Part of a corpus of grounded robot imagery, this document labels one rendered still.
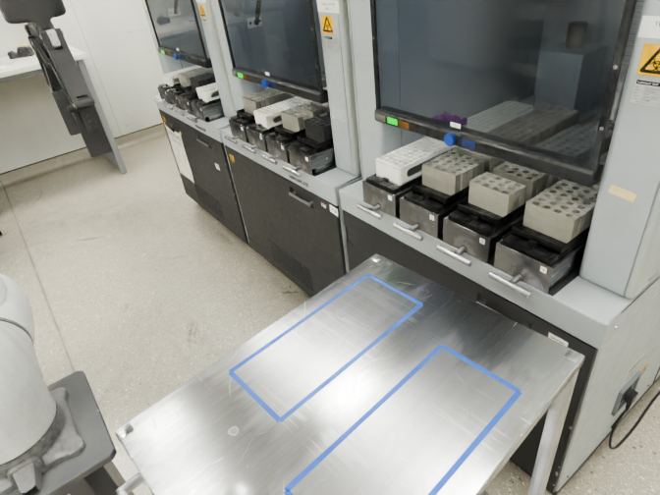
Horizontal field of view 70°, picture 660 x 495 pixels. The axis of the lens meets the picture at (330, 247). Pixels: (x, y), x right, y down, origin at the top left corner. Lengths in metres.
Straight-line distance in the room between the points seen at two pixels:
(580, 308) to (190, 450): 0.77
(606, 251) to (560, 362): 0.32
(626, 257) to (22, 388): 1.10
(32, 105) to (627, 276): 4.18
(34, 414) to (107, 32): 3.84
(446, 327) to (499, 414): 0.19
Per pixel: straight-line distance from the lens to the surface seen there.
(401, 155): 1.36
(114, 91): 4.58
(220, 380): 0.83
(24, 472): 1.00
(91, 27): 4.50
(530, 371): 0.81
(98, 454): 1.00
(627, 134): 0.98
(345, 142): 1.54
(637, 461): 1.80
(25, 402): 0.95
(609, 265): 1.09
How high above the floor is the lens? 1.42
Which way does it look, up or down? 34 degrees down
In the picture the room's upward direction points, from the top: 8 degrees counter-clockwise
